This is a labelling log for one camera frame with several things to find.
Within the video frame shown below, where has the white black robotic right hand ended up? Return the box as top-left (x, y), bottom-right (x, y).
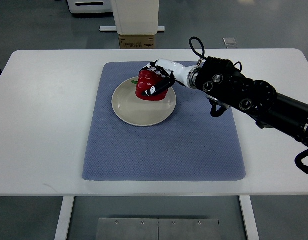
top-left (141, 59), bottom-right (200, 97)

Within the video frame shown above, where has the red bell pepper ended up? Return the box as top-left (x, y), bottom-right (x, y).
top-left (135, 70), bottom-right (168, 101)

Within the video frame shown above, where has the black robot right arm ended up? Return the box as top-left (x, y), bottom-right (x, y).
top-left (190, 53), bottom-right (308, 147)

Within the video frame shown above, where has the cream round plate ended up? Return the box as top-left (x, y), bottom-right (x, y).
top-left (111, 77), bottom-right (177, 127)

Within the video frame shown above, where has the metal floor plate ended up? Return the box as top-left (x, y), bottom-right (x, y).
top-left (96, 218), bottom-right (221, 240)

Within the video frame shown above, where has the small grey floor hatch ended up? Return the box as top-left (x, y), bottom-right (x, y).
top-left (222, 37), bottom-right (237, 46)

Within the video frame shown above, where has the cardboard box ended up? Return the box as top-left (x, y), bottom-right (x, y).
top-left (118, 35), bottom-right (156, 50)

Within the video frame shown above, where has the blue textured mat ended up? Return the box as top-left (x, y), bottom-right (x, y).
top-left (82, 62), bottom-right (246, 182)

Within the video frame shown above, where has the white machine base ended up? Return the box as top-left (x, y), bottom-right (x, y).
top-left (66, 0), bottom-right (113, 14)

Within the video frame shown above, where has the right white table leg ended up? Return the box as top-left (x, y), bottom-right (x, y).
top-left (239, 195), bottom-right (260, 240)

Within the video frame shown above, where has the white table leg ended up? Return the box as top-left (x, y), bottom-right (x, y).
top-left (54, 196), bottom-right (75, 240)
top-left (239, 195), bottom-right (260, 240)

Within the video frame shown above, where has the left white table leg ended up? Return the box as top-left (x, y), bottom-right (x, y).
top-left (54, 196), bottom-right (75, 240)

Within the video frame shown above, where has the white pedestal column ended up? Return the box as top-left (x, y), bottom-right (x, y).
top-left (99, 0), bottom-right (166, 36)

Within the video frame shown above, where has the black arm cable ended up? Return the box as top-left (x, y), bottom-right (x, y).
top-left (294, 146), bottom-right (308, 179)

